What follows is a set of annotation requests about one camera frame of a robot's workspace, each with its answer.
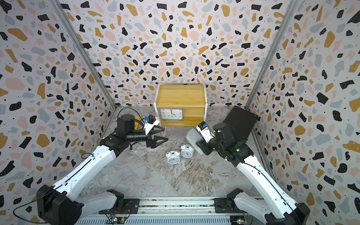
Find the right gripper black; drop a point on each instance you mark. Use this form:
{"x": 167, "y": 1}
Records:
{"x": 203, "y": 146}

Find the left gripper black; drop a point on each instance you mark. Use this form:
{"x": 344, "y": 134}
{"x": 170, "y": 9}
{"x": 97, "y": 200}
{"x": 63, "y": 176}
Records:
{"x": 153, "y": 143}

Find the grey rectangular alarm clock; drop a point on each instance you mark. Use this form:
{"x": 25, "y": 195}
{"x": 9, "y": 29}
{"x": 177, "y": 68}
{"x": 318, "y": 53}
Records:
{"x": 193, "y": 137}
{"x": 171, "y": 114}

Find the wooden two-tier shelf white frame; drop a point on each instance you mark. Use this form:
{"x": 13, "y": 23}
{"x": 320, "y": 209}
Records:
{"x": 192, "y": 98}

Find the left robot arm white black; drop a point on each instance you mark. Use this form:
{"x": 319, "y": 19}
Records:
{"x": 60, "y": 204}

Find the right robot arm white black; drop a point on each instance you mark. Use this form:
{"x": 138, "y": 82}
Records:
{"x": 279, "y": 208}

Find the white twin-bell alarm clock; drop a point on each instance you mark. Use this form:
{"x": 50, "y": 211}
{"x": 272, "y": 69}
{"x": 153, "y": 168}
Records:
{"x": 173, "y": 157}
{"x": 187, "y": 151}

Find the yellow plastic triangular piece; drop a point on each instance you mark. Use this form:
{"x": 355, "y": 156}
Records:
{"x": 137, "y": 125}

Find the black flat case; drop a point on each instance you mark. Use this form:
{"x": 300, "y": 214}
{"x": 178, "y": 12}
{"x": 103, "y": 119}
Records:
{"x": 241, "y": 121}

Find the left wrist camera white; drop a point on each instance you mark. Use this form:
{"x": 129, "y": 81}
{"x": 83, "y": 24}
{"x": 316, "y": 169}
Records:
{"x": 150, "y": 122}

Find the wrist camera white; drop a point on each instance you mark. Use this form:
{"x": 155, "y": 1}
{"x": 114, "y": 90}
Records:
{"x": 150, "y": 122}
{"x": 205, "y": 131}

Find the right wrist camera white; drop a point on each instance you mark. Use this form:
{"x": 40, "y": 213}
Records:
{"x": 205, "y": 131}

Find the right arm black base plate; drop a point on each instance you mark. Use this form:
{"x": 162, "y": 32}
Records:
{"x": 225, "y": 205}

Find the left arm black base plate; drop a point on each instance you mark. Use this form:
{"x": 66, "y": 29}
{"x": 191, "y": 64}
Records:
{"x": 125, "y": 206}

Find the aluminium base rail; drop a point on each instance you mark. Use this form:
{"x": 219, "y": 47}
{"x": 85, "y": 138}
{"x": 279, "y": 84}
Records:
{"x": 169, "y": 210}

